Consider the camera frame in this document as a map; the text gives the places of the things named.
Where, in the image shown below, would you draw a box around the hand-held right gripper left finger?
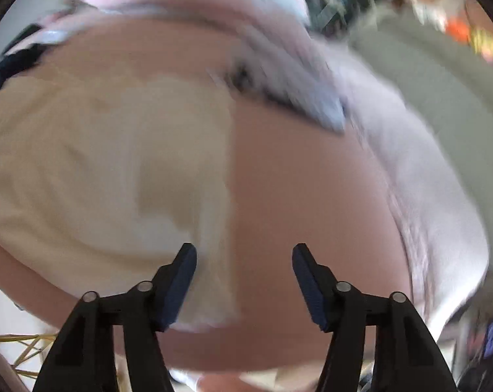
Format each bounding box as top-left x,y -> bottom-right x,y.
32,242 -> 199,392

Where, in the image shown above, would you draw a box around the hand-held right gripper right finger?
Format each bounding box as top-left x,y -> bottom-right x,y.
291,243 -> 459,392

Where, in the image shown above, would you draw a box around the cream and red t-shirt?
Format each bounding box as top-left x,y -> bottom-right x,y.
0,71 -> 248,336

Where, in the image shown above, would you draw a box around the pink bed sheet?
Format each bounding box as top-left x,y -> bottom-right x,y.
0,15 -> 419,385

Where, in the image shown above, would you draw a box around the pale crumpled blanket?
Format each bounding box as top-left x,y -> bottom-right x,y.
332,49 -> 493,337

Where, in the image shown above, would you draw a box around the white lilac striped garment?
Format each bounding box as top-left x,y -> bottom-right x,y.
224,24 -> 348,135

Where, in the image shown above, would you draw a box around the navy white striped garment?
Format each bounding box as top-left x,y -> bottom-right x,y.
226,64 -> 298,105

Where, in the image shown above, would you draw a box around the grey-green sofa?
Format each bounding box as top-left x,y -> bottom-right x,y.
348,8 -> 493,199

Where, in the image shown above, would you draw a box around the navy blue garment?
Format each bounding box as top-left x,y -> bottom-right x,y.
0,24 -> 53,99

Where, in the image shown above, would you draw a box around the orange and yellow toys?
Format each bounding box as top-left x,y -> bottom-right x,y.
446,20 -> 493,65

